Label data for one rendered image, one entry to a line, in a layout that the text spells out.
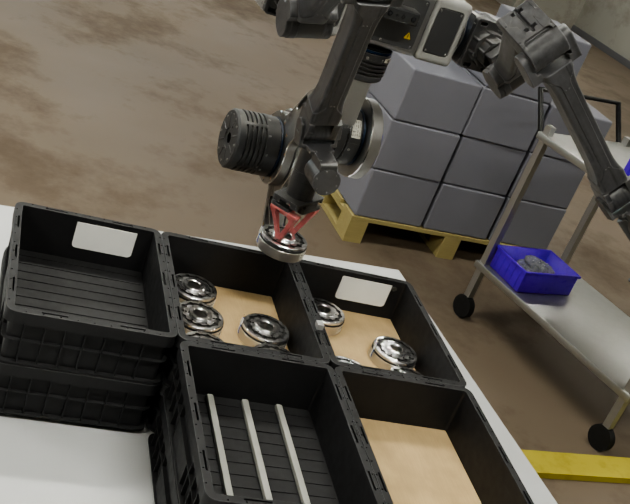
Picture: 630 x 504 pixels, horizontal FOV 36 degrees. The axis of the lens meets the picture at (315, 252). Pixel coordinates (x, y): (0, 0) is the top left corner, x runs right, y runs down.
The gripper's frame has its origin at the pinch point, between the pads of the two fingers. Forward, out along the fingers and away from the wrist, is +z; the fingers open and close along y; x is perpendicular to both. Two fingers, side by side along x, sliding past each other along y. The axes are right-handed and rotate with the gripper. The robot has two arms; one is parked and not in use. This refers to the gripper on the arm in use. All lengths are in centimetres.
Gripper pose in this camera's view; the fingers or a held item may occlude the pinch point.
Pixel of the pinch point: (285, 232)
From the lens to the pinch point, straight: 204.4
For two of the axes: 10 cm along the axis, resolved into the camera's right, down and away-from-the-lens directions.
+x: -7.9, -4.9, 3.7
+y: 5.2, -2.2, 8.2
